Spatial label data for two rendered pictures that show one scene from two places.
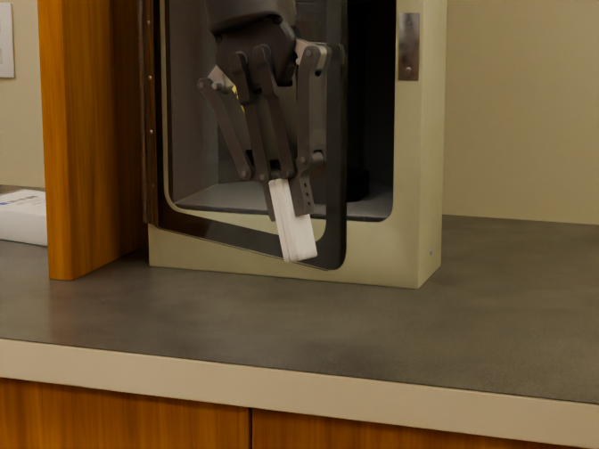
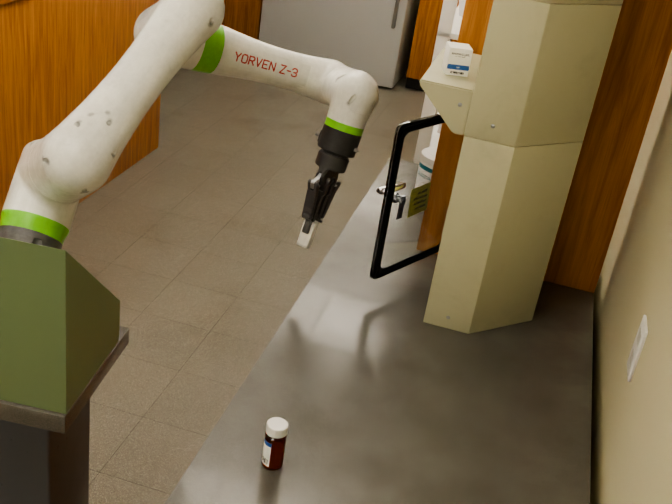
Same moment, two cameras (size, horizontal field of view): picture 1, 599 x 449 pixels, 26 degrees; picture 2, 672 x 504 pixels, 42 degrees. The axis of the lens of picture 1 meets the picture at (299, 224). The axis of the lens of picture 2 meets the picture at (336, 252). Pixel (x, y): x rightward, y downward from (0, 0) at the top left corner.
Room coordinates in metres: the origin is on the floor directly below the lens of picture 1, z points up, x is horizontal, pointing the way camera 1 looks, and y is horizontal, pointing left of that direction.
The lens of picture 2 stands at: (0.89, -1.88, 2.02)
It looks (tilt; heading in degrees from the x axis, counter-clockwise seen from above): 27 degrees down; 82
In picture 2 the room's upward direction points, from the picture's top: 9 degrees clockwise
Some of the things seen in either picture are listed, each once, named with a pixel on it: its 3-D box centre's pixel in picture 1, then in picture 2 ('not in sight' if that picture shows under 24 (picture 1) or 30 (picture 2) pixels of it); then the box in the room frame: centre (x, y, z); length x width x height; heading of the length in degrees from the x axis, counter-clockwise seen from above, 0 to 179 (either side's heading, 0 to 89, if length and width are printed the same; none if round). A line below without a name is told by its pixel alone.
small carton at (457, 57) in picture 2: not in sight; (457, 59); (1.34, 0.00, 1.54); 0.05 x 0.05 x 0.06; 0
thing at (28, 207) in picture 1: (36, 216); not in sight; (1.64, 0.34, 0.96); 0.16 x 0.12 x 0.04; 60
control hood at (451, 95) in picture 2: not in sight; (453, 88); (1.35, 0.04, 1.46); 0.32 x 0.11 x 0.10; 71
